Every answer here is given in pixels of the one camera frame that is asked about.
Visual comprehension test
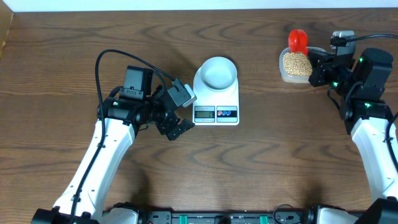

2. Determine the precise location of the white round bowl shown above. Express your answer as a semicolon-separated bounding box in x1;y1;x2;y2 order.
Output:
199;57;238;90

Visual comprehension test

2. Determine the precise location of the pile of soybeans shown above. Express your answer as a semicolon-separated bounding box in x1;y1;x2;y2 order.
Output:
283;53;312;77

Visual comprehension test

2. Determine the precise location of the red measuring scoop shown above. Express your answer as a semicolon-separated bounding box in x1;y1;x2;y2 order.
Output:
288;29;308;56

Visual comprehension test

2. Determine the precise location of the white digital kitchen scale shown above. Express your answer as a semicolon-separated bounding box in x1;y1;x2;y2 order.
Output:
192;72;240;126

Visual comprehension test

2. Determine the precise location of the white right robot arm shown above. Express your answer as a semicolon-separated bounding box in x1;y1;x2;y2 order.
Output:
302;48;397;223

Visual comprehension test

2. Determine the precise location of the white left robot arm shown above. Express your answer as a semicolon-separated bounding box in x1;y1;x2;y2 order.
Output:
32;66;196;223

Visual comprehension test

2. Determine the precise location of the clear plastic container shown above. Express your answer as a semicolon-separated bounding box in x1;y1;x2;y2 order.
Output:
279;47;310;84

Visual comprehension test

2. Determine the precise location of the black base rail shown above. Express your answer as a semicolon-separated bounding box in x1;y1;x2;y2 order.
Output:
105;202;368;224

